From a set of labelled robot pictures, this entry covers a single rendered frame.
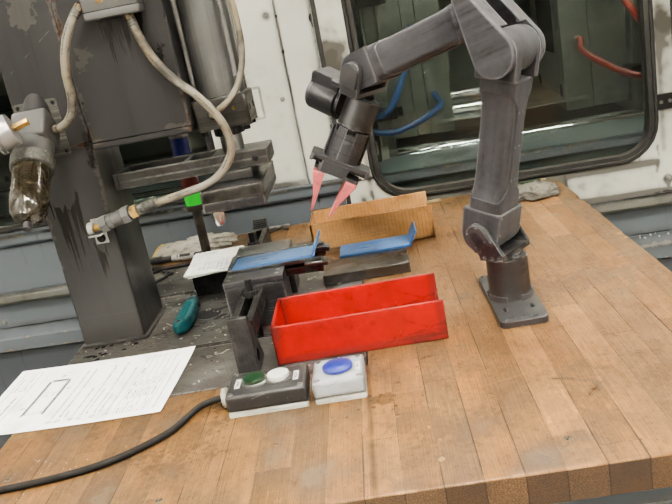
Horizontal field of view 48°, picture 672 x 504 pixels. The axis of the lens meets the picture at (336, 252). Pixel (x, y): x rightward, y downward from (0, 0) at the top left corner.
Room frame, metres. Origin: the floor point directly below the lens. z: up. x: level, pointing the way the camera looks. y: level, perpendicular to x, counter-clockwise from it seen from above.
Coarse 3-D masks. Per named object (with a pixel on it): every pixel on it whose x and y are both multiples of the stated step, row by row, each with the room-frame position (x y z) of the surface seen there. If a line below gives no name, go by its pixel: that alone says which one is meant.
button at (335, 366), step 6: (330, 360) 0.91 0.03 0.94; (336, 360) 0.90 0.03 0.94; (342, 360) 0.90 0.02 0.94; (348, 360) 0.90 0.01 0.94; (324, 366) 0.89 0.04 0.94; (330, 366) 0.89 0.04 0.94; (336, 366) 0.89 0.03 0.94; (342, 366) 0.88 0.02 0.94; (348, 366) 0.88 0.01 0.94; (324, 372) 0.89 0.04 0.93; (330, 372) 0.88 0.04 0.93; (336, 372) 0.87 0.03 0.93; (342, 372) 0.88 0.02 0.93
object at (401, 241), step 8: (408, 232) 1.43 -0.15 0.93; (376, 240) 1.44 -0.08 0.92; (384, 240) 1.43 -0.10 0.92; (392, 240) 1.42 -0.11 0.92; (400, 240) 1.41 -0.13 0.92; (408, 240) 1.40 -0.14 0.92; (344, 248) 1.43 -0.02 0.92; (352, 248) 1.42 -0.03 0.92; (368, 248) 1.40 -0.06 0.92; (376, 248) 1.39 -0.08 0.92; (384, 248) 1.38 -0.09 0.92; (392, 248) 1.38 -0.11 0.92; (344, 256) 1.39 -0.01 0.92
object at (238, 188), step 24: (240, 144) 1.25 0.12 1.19; (264, 144) 1.26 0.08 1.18; (144, 168) 1.31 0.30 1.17; (168, 168) 1.23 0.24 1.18; (192, 168) 1.23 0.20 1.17; (216, 168) 1.23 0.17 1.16; (240, 168) 1.22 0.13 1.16; (264, 168) 1.26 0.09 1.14; (216, 192) 1.16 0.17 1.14; (240, 192) 1.16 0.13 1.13; (264, 192) 1.16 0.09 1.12; (216, 216) 1.18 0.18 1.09
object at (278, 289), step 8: (280, 280) 1.16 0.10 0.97; (288, 280) 1.21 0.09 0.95; (296, 280) 1.31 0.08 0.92; (232, 288) 1.17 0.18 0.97; (240, 288) 1.17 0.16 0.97; (264, 288) 1.16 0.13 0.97; (272, 288) 1.16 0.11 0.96; (280, 288) 1.16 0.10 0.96; (288, 288) 1.19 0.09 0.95; (296, 288) 1.29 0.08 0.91; (232, 296) 1.17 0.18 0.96; (272, 296) 1.16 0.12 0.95; (280, 296) 1.16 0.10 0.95; (232, 304) 1.17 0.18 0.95; (272, 304) 1.16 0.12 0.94; (232, 312) 1.17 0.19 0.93; (264, 312) 1.16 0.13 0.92; (272, 312) 1.16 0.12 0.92; (264, 320) 1.16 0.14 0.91
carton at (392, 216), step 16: (416, 192) 1.58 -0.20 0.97; (352, 208) 1.59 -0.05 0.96; (368, 208) 1.59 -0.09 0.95; (384, 208) 1.59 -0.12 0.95; (400, 208) 1.58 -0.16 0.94; (416, 208) 1.47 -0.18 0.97; (320, 224) 1.48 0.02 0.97; (336, 224) 1.48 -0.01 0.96; (352, 224) 1.48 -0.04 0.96; (368, 224) 1.47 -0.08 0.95; (384, 224) 1.47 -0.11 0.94; (400, 224) 1.47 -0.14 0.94; (416, 224) 1.47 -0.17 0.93; (432, 224) 1.46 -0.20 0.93; (320, 240) 1.48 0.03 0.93; (336, 240) 1.48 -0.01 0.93; (352, 240) 1.48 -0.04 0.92; (368, 240) 1.47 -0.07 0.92
